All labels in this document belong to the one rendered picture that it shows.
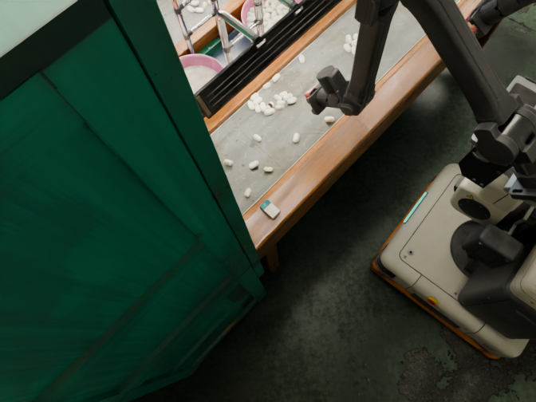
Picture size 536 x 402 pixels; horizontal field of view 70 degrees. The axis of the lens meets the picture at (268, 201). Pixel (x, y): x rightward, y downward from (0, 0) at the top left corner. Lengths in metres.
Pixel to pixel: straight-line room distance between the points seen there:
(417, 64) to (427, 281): 0.88
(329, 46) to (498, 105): 0.88
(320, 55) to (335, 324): 1.22
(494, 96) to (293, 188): 0.66
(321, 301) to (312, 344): 0.20
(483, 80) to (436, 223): 1.10
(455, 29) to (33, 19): 0.67
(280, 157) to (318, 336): 0.96
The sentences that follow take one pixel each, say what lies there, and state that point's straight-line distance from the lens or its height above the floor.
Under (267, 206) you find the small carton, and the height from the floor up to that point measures 0.79.
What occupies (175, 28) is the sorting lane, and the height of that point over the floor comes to 0.74.
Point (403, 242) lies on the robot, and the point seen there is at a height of 0.28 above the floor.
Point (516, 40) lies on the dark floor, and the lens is 2.93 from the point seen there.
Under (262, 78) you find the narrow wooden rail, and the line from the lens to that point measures 1.48.
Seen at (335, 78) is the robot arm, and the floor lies 1.06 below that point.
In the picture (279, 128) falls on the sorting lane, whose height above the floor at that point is 0.74.
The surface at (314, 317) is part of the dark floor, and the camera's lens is 1.95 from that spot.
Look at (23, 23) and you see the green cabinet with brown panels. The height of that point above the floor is 1.79.
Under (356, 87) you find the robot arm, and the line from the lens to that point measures 1.04.
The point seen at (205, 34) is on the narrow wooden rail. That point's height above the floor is 0.76.
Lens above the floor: 1.95
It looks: 71 degrees down
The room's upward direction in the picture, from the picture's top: 9 degrees counter-clockwise
